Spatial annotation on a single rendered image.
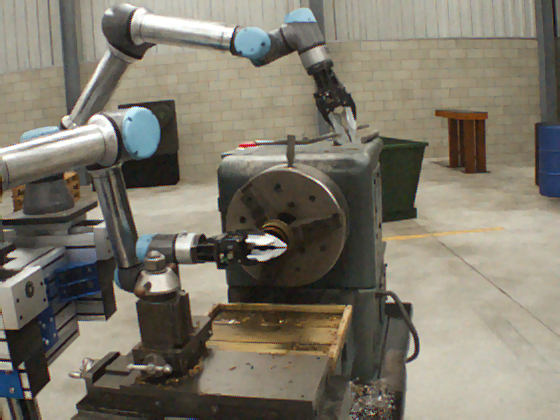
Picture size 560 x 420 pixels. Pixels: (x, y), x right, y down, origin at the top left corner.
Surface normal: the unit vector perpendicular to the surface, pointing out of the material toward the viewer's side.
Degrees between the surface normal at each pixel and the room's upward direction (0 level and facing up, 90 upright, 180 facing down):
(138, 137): 90
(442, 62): 90
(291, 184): 90
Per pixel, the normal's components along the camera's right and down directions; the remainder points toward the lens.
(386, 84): 0.06, 0.19
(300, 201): -0.23, 0.21
